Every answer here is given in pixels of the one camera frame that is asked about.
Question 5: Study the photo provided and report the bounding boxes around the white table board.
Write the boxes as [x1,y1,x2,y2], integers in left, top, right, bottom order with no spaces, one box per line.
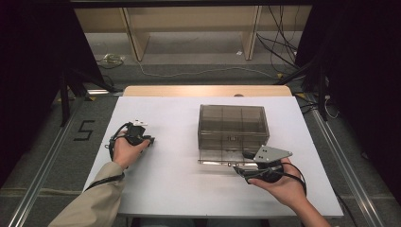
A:
[82,96,344,219]

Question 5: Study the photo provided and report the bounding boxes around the bundle of black cables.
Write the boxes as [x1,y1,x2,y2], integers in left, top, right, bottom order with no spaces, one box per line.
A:
[255,5,301,71]

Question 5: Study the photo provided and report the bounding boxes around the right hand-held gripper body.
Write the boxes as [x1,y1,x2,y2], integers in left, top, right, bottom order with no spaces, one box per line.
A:
[252,145,294,184]

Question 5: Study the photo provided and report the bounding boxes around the transparent grey drawer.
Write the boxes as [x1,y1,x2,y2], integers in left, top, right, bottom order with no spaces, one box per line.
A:
[197,147,263,167]

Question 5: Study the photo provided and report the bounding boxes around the black metal stand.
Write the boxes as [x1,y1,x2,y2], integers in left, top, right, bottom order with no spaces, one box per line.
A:
[57,67,118,128]
[274,56,331,123]

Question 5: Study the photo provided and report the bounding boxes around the thin black floor cable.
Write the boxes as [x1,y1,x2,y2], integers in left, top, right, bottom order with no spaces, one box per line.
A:
[333,188,359,227]

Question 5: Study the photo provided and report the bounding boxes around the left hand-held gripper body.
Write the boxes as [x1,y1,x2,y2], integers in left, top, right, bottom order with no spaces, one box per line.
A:
[124,119,151,147]

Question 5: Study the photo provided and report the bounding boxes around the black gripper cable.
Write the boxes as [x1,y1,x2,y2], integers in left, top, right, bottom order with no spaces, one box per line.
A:
[82,122,132,193]
[283,162,308,199]

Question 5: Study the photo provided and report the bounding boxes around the dark curtain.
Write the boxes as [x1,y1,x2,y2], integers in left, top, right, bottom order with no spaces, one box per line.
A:
[0,0,106,187]
[294,0,401,206]

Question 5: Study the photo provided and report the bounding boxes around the short white cable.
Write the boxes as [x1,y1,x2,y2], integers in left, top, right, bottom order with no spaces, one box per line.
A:
[323,95,340,120]

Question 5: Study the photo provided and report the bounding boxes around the person's left hand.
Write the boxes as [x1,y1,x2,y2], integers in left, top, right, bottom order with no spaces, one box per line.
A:
[112,131,152,170]

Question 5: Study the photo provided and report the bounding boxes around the transparent grey drawer box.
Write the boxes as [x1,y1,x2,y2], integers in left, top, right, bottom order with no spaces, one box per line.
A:
[197,104,270,153]

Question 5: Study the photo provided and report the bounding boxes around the beige wooden desk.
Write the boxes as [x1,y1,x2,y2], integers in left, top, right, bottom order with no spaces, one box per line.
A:
[74,5,313,62]

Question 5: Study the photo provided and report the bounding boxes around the short aluminium rail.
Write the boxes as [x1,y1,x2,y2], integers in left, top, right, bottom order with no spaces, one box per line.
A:
[86,89,125,96]

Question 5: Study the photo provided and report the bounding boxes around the person's right hand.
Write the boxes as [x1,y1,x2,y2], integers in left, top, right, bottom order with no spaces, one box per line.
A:
[247,157,307,211]

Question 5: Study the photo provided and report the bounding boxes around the coiled pale cable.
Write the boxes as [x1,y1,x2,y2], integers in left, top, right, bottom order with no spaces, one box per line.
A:
[96,53,127,70]

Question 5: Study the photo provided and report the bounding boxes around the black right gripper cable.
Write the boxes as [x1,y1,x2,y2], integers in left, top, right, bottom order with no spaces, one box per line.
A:
[283,162,308,199]

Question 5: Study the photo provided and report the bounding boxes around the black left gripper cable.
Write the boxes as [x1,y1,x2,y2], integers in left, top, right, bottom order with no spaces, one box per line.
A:
[82,122,132,193]

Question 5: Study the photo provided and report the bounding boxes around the aluminium floor rail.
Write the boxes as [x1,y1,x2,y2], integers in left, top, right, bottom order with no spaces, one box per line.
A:
[310,108,386,227]
[7,103,83,227]

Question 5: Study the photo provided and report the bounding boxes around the long white floor cable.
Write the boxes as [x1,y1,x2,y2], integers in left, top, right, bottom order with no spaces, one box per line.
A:
[136,60,279,79]

